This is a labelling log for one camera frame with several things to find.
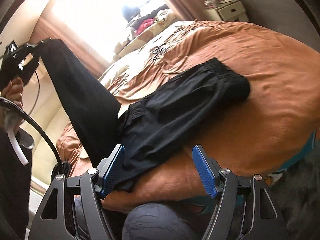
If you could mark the dark grey wardrobe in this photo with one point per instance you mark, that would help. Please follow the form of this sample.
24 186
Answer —
275 5

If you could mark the red cloth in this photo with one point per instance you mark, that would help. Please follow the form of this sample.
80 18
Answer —
145 26

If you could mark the white nightstand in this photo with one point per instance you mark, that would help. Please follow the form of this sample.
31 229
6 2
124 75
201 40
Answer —
230 11

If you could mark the plush toys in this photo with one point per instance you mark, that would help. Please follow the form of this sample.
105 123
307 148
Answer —
165 15

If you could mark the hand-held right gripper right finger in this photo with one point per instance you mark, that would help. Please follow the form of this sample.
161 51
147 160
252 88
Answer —
204 172

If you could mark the patterned beige pillows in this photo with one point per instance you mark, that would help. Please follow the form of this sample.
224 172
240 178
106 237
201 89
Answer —
140 62

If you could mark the large dark hanging garment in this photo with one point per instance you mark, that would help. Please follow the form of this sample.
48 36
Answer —
130 12

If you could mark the orange-brown blanket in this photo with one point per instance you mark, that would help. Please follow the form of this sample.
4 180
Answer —
262 105

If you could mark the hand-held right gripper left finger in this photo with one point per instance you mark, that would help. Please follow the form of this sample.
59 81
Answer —
112 172

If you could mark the person's left hand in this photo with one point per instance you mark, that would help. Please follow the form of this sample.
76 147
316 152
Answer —
15 90

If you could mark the small clear jar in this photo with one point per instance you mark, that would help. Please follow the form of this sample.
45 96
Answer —
210 3

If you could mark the black bag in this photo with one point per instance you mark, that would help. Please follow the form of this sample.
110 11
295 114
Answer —
63 168

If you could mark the black pants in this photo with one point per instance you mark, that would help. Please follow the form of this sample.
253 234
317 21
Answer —
162 120

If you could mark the cream padded headboard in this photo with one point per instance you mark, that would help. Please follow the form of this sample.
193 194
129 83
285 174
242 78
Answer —
53 115

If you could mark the white tube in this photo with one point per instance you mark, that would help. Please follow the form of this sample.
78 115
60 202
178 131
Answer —
17 150

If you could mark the person's leg in grey trousers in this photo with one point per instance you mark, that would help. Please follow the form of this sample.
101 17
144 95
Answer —
162 222

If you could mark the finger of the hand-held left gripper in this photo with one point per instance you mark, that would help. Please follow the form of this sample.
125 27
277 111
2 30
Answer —
37 44

